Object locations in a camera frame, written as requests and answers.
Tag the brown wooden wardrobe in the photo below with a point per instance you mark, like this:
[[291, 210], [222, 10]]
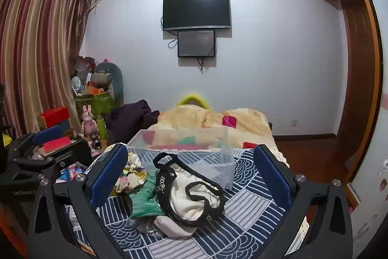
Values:
[[357, 64]]

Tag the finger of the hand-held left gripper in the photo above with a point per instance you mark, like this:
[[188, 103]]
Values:
[[50, 134], [80, 151]]

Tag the grey plush toy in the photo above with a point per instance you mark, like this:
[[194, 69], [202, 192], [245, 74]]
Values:
[[110, 80]]

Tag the striped curtain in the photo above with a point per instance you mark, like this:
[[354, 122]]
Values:
[[36, 49]]

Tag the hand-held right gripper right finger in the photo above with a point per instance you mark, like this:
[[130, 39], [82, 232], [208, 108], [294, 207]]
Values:
[[272, 178]]

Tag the white underwear with black trim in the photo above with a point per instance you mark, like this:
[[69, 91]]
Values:
[[188, 198]]

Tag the yellow fleece blanket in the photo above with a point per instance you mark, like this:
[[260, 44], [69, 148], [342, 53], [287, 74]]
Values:
[[194, 119]]

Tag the green cardboard box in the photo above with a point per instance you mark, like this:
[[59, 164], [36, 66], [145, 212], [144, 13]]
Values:
[[97, 104]]

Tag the white door with stickers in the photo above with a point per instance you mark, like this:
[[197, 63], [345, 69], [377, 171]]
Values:
[[376, 155]]

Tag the pile of assorted clutter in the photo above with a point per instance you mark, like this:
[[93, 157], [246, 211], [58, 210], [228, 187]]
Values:
[[85, 80]]

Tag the green bottle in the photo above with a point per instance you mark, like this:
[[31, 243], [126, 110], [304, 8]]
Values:
[[101, 128]]

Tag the green sock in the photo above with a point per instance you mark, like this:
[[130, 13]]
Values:
[[145, 198]]

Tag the clear plastic storage box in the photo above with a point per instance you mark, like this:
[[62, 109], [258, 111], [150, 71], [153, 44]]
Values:
[[197, 162]]

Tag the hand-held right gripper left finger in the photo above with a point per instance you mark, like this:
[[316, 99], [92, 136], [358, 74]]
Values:
[[106, 177]]

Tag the black wall television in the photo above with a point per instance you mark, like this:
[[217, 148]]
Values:
[[196, 10]]

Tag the red box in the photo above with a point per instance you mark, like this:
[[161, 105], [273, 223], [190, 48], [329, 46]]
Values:
[[53, 117]]

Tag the pink striped packet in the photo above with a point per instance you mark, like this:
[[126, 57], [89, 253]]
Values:
[[72, 172]]

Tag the floral cloth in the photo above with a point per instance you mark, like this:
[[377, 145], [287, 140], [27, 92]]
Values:
[[130, 174]]

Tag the small black wall monitor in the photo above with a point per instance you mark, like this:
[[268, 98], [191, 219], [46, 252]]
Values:
[[196, 43]]

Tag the yellow chair back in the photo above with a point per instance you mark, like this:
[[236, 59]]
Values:
[[192, 98]]

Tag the dark purple garment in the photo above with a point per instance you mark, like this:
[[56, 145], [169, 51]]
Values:
[[130, 119]]

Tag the pink bunny toy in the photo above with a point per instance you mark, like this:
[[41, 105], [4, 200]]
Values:
[[88, 121]]

